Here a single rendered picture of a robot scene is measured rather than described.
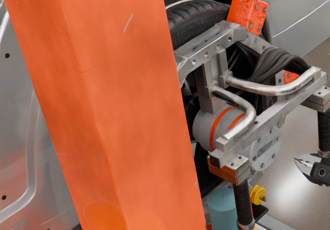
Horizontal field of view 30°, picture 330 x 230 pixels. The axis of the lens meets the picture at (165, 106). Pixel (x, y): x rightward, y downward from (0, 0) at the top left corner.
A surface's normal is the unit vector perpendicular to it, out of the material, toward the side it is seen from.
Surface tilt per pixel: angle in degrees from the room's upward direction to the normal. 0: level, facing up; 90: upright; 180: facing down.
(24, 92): 90
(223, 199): 0
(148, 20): 90
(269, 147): 90
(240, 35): 90
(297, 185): 0
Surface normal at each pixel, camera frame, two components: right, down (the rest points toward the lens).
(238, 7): -0.68, -0.07
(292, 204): -0.17, -0.82
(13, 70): 0.69, 0.29
